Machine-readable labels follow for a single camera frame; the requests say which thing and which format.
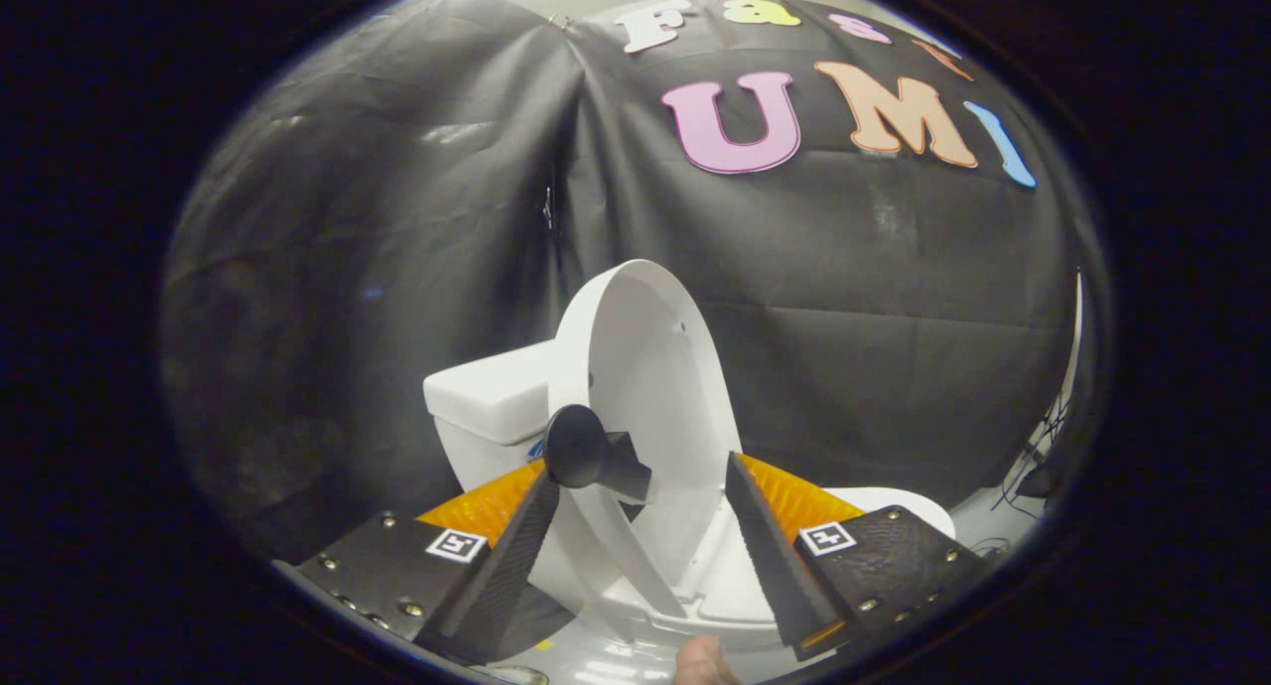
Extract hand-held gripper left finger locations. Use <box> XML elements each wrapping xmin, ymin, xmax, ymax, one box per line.
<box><xmin>298</xmin><ymin>459</ymin><xmax>577</xmax><ymax>666</ymax></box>

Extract black backdrop cloth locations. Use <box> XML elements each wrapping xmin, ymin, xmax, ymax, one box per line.
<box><xmin>159</xmin><ymin>0</ymin><xmax>1108</xmax><ymax>567</ymax></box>

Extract white toilet lid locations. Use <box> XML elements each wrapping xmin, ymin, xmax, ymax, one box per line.
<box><xmin>546</xmin><ymin>259</ymin><xmax>746</xmax><ymax>621</ymax></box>

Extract black round lid handle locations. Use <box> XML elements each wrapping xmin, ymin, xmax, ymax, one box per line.
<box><xmin>543</xmin><ymin>404</ymin><xmax>653</xmax><ymax>505</ymax></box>

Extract white toilet bowl with seat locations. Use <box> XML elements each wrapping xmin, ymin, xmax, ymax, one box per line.
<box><xmin>536</xmin><ymin>486</ymin><xmax>956</xmax><ymax>656</ymax></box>

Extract black tripod stand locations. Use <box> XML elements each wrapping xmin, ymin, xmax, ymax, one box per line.
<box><xmin>993</xmin><ymin>387</ymin><xmax>1073</xmax><ymax>512</ymax></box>

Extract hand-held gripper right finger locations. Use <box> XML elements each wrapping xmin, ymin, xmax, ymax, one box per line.
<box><xmin>725</xmin><ymin>452</ymin><xmax>994</xmax><ymax>662</ymax></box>

